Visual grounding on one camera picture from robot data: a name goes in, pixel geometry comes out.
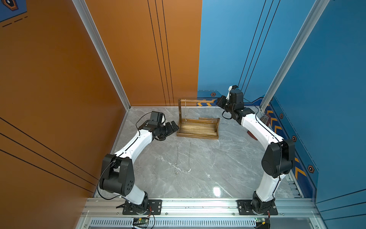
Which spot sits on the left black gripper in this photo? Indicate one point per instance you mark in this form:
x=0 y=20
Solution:
x=169 y=130

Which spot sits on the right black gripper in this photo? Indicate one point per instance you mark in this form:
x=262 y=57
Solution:
x=219 y=103

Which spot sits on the wooden jewelry display stand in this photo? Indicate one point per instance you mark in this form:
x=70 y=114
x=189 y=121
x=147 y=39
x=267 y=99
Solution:
x=203 y=128

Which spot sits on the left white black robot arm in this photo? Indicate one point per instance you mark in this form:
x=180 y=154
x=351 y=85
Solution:
x=117 y=173

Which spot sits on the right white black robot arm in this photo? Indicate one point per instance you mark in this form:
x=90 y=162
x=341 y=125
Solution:
x=278 y=159

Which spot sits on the dark red metronome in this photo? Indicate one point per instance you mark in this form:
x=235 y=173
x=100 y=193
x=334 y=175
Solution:
x=254 y=126

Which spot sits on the left green circuit board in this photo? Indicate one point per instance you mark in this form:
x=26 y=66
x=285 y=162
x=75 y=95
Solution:
x=144 y=222

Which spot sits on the green circuit board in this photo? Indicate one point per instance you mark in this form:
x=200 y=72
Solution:
x=144 y=222
x=263 y=223

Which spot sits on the right green circuit board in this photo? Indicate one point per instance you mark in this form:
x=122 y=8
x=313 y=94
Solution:
x=263 y=223

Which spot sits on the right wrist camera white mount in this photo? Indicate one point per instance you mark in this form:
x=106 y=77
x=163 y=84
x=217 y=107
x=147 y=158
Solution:
x=233 y=87

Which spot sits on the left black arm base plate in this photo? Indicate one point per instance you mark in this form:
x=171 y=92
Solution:
x=150 y=206

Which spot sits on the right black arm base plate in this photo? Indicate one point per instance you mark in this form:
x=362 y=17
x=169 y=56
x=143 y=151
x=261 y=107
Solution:
x=256 y=207

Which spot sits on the aluminium front rail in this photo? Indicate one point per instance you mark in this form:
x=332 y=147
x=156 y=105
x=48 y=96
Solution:
x=202 y=207

